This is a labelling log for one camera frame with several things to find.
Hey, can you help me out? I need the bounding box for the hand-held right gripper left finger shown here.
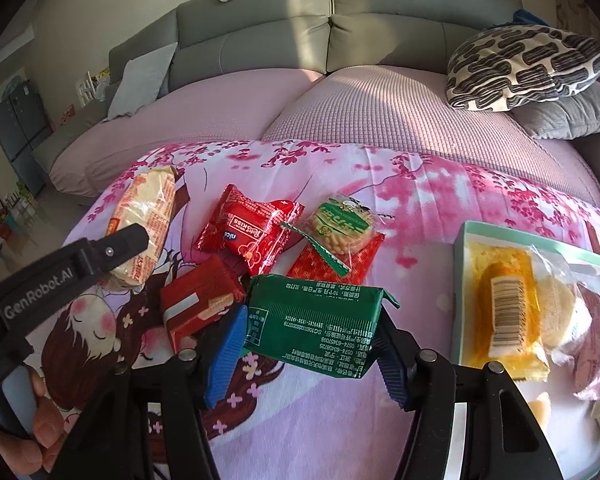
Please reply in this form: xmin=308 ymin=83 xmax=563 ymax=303
xmin=62 ymin=304 xmax=251 ymax=480

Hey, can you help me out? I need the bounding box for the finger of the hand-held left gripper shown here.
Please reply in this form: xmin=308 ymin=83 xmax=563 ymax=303
xmin=0 ymin=225 xmax=149 ymax=333

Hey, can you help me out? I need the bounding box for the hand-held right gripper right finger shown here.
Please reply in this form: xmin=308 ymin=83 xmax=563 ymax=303
xmin=375 ymin=310 xmax=561 ymax=480

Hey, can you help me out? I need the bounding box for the long cream and orange bread packet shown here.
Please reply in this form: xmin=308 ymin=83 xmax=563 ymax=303
xmin=99 ymin=166 xmax=178 ymax=288

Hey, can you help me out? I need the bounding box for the red-brown wafer packet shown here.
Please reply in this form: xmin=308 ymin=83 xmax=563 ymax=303
xmin=160 ymin=254 xmax=248 ymax=356

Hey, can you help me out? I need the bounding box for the dark green snack packet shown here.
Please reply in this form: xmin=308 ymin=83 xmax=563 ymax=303
xmin=242 ymin=274 xmax=400 ymax=372

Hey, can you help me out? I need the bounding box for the green-edged white cardboard tray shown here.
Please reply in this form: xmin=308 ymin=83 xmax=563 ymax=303
xmin=450 ymin=220 xmax=600 ymax=461

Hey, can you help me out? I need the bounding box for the red gold-patterned snack packet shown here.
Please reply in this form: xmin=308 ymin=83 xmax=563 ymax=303
xmin=286 ymin=232 xmax=386 ymax=286

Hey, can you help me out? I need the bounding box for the bright red snack packet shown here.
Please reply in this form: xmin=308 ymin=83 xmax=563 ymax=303
xmin=192 ymin=184 xmax=305 ymax=276

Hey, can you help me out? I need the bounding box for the yellow cake packet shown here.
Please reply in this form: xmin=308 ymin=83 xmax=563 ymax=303
xmin=467 ymin=242 xmax=551 ymax=381

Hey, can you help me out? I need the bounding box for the clear round cracker packet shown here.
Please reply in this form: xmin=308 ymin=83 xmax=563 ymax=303
xmin=280 ymin=194 xmax=396 ymax=276

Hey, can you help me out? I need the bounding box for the cream round cake packet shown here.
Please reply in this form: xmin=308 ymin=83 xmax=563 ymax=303
xmin=532 ymin=247 xmax=593 ymax=356

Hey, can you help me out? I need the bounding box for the pink snack packet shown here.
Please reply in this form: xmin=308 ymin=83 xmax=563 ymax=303
xmin=572 ymin=285 xmax=600 ymax=401

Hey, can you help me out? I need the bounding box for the person's left hand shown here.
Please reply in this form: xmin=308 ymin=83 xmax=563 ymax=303
xmin=0 ymin=370 xmax=66 ymax=476

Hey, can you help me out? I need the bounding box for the pink cartoon printed blanket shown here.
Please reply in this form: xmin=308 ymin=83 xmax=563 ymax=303
xmin=45 ymin=140 xmax=600 ymax=480

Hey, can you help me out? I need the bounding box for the grey refrigerator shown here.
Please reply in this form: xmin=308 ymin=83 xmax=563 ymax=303
xmin=0 ymin=80 xmax=53 ymax=191

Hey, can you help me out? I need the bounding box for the white rack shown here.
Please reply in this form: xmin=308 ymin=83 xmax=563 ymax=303
xmin=77 ymin=67 xmax=112 ymax=108

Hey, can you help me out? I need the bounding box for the light grey cushion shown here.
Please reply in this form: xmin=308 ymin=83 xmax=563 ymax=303
xmin=102 ymin=42 xmax=178 ymax=123

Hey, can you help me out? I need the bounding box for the pink waffle sofa cover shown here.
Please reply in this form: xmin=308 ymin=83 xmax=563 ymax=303
xmin=47 ymin=65 xmax=600 ymax=211

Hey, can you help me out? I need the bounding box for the plain grey pillow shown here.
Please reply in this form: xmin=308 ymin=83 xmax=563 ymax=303
xmin=512 ymin=80 xmax=600 ymax=141

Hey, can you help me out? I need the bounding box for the black and white patterned pillow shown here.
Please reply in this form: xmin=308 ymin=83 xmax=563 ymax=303
xmin=445 ymin=25 xmax=600 ymax=113

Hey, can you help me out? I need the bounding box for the grey sofa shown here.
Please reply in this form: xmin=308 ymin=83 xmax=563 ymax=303
xmin=32 ymin=0 xmax=600 ymax=196

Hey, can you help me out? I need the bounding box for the blue cloth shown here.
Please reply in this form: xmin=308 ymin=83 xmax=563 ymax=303
xmin=512 ymin=7 xmax=551 ymax=28

